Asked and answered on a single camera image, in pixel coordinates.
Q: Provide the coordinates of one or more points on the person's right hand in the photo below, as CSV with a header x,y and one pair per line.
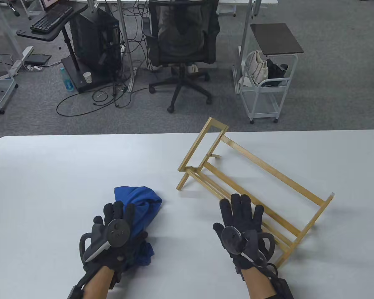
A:
x,y
241,211

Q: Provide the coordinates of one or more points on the person's left hand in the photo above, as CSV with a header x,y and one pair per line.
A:
x,y
117,210

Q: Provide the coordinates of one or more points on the blue t-shirt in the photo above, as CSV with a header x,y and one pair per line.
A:
x,y
143,202

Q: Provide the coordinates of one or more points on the wooden book rack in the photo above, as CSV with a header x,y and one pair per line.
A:
x,y
305,232

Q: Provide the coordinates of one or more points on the person's left forearm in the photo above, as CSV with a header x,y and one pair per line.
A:
x,y
96,283

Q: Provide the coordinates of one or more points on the person's right forearm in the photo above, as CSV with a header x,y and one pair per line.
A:
x,y
258,286

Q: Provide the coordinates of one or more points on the grey left hand controller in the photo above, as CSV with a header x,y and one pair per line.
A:
x,y
118,232

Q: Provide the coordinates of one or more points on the dark right hand controller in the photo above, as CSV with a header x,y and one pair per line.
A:
x,y
232,238

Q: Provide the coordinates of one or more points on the white rolling cart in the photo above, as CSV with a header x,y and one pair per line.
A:
x,y
261,102

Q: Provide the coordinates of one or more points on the white paper cup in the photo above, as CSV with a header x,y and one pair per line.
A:
x,y
87,78

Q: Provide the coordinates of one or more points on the blue water bottle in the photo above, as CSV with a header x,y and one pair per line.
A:
x,y
67,80

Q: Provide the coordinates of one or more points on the black bag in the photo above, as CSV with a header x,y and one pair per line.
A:
x,y
275,73

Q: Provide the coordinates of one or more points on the white quilted handbag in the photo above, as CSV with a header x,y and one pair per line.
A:
x,y
256,68

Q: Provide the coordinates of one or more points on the black mesh office chair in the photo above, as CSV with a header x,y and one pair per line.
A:
x,y
180,59

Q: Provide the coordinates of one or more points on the black flat floor box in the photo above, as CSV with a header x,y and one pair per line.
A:
x,y
39,59

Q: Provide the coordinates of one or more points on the black computer tower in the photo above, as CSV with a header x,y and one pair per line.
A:
x,y
93,40

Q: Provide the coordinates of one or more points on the white desk foot bar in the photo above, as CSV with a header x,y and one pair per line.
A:
x,y
17,64

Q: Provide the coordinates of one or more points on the dark brown tabletop board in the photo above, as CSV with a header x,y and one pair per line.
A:
x,y
275,37

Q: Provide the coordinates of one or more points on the black rolling keyboard stand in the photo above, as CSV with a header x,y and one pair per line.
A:
x,y
43,35

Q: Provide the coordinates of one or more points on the black keyboard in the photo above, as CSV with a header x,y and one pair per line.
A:
x,y
50,18

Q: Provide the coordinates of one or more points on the computer monitor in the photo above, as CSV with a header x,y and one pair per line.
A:
x,y
50,3

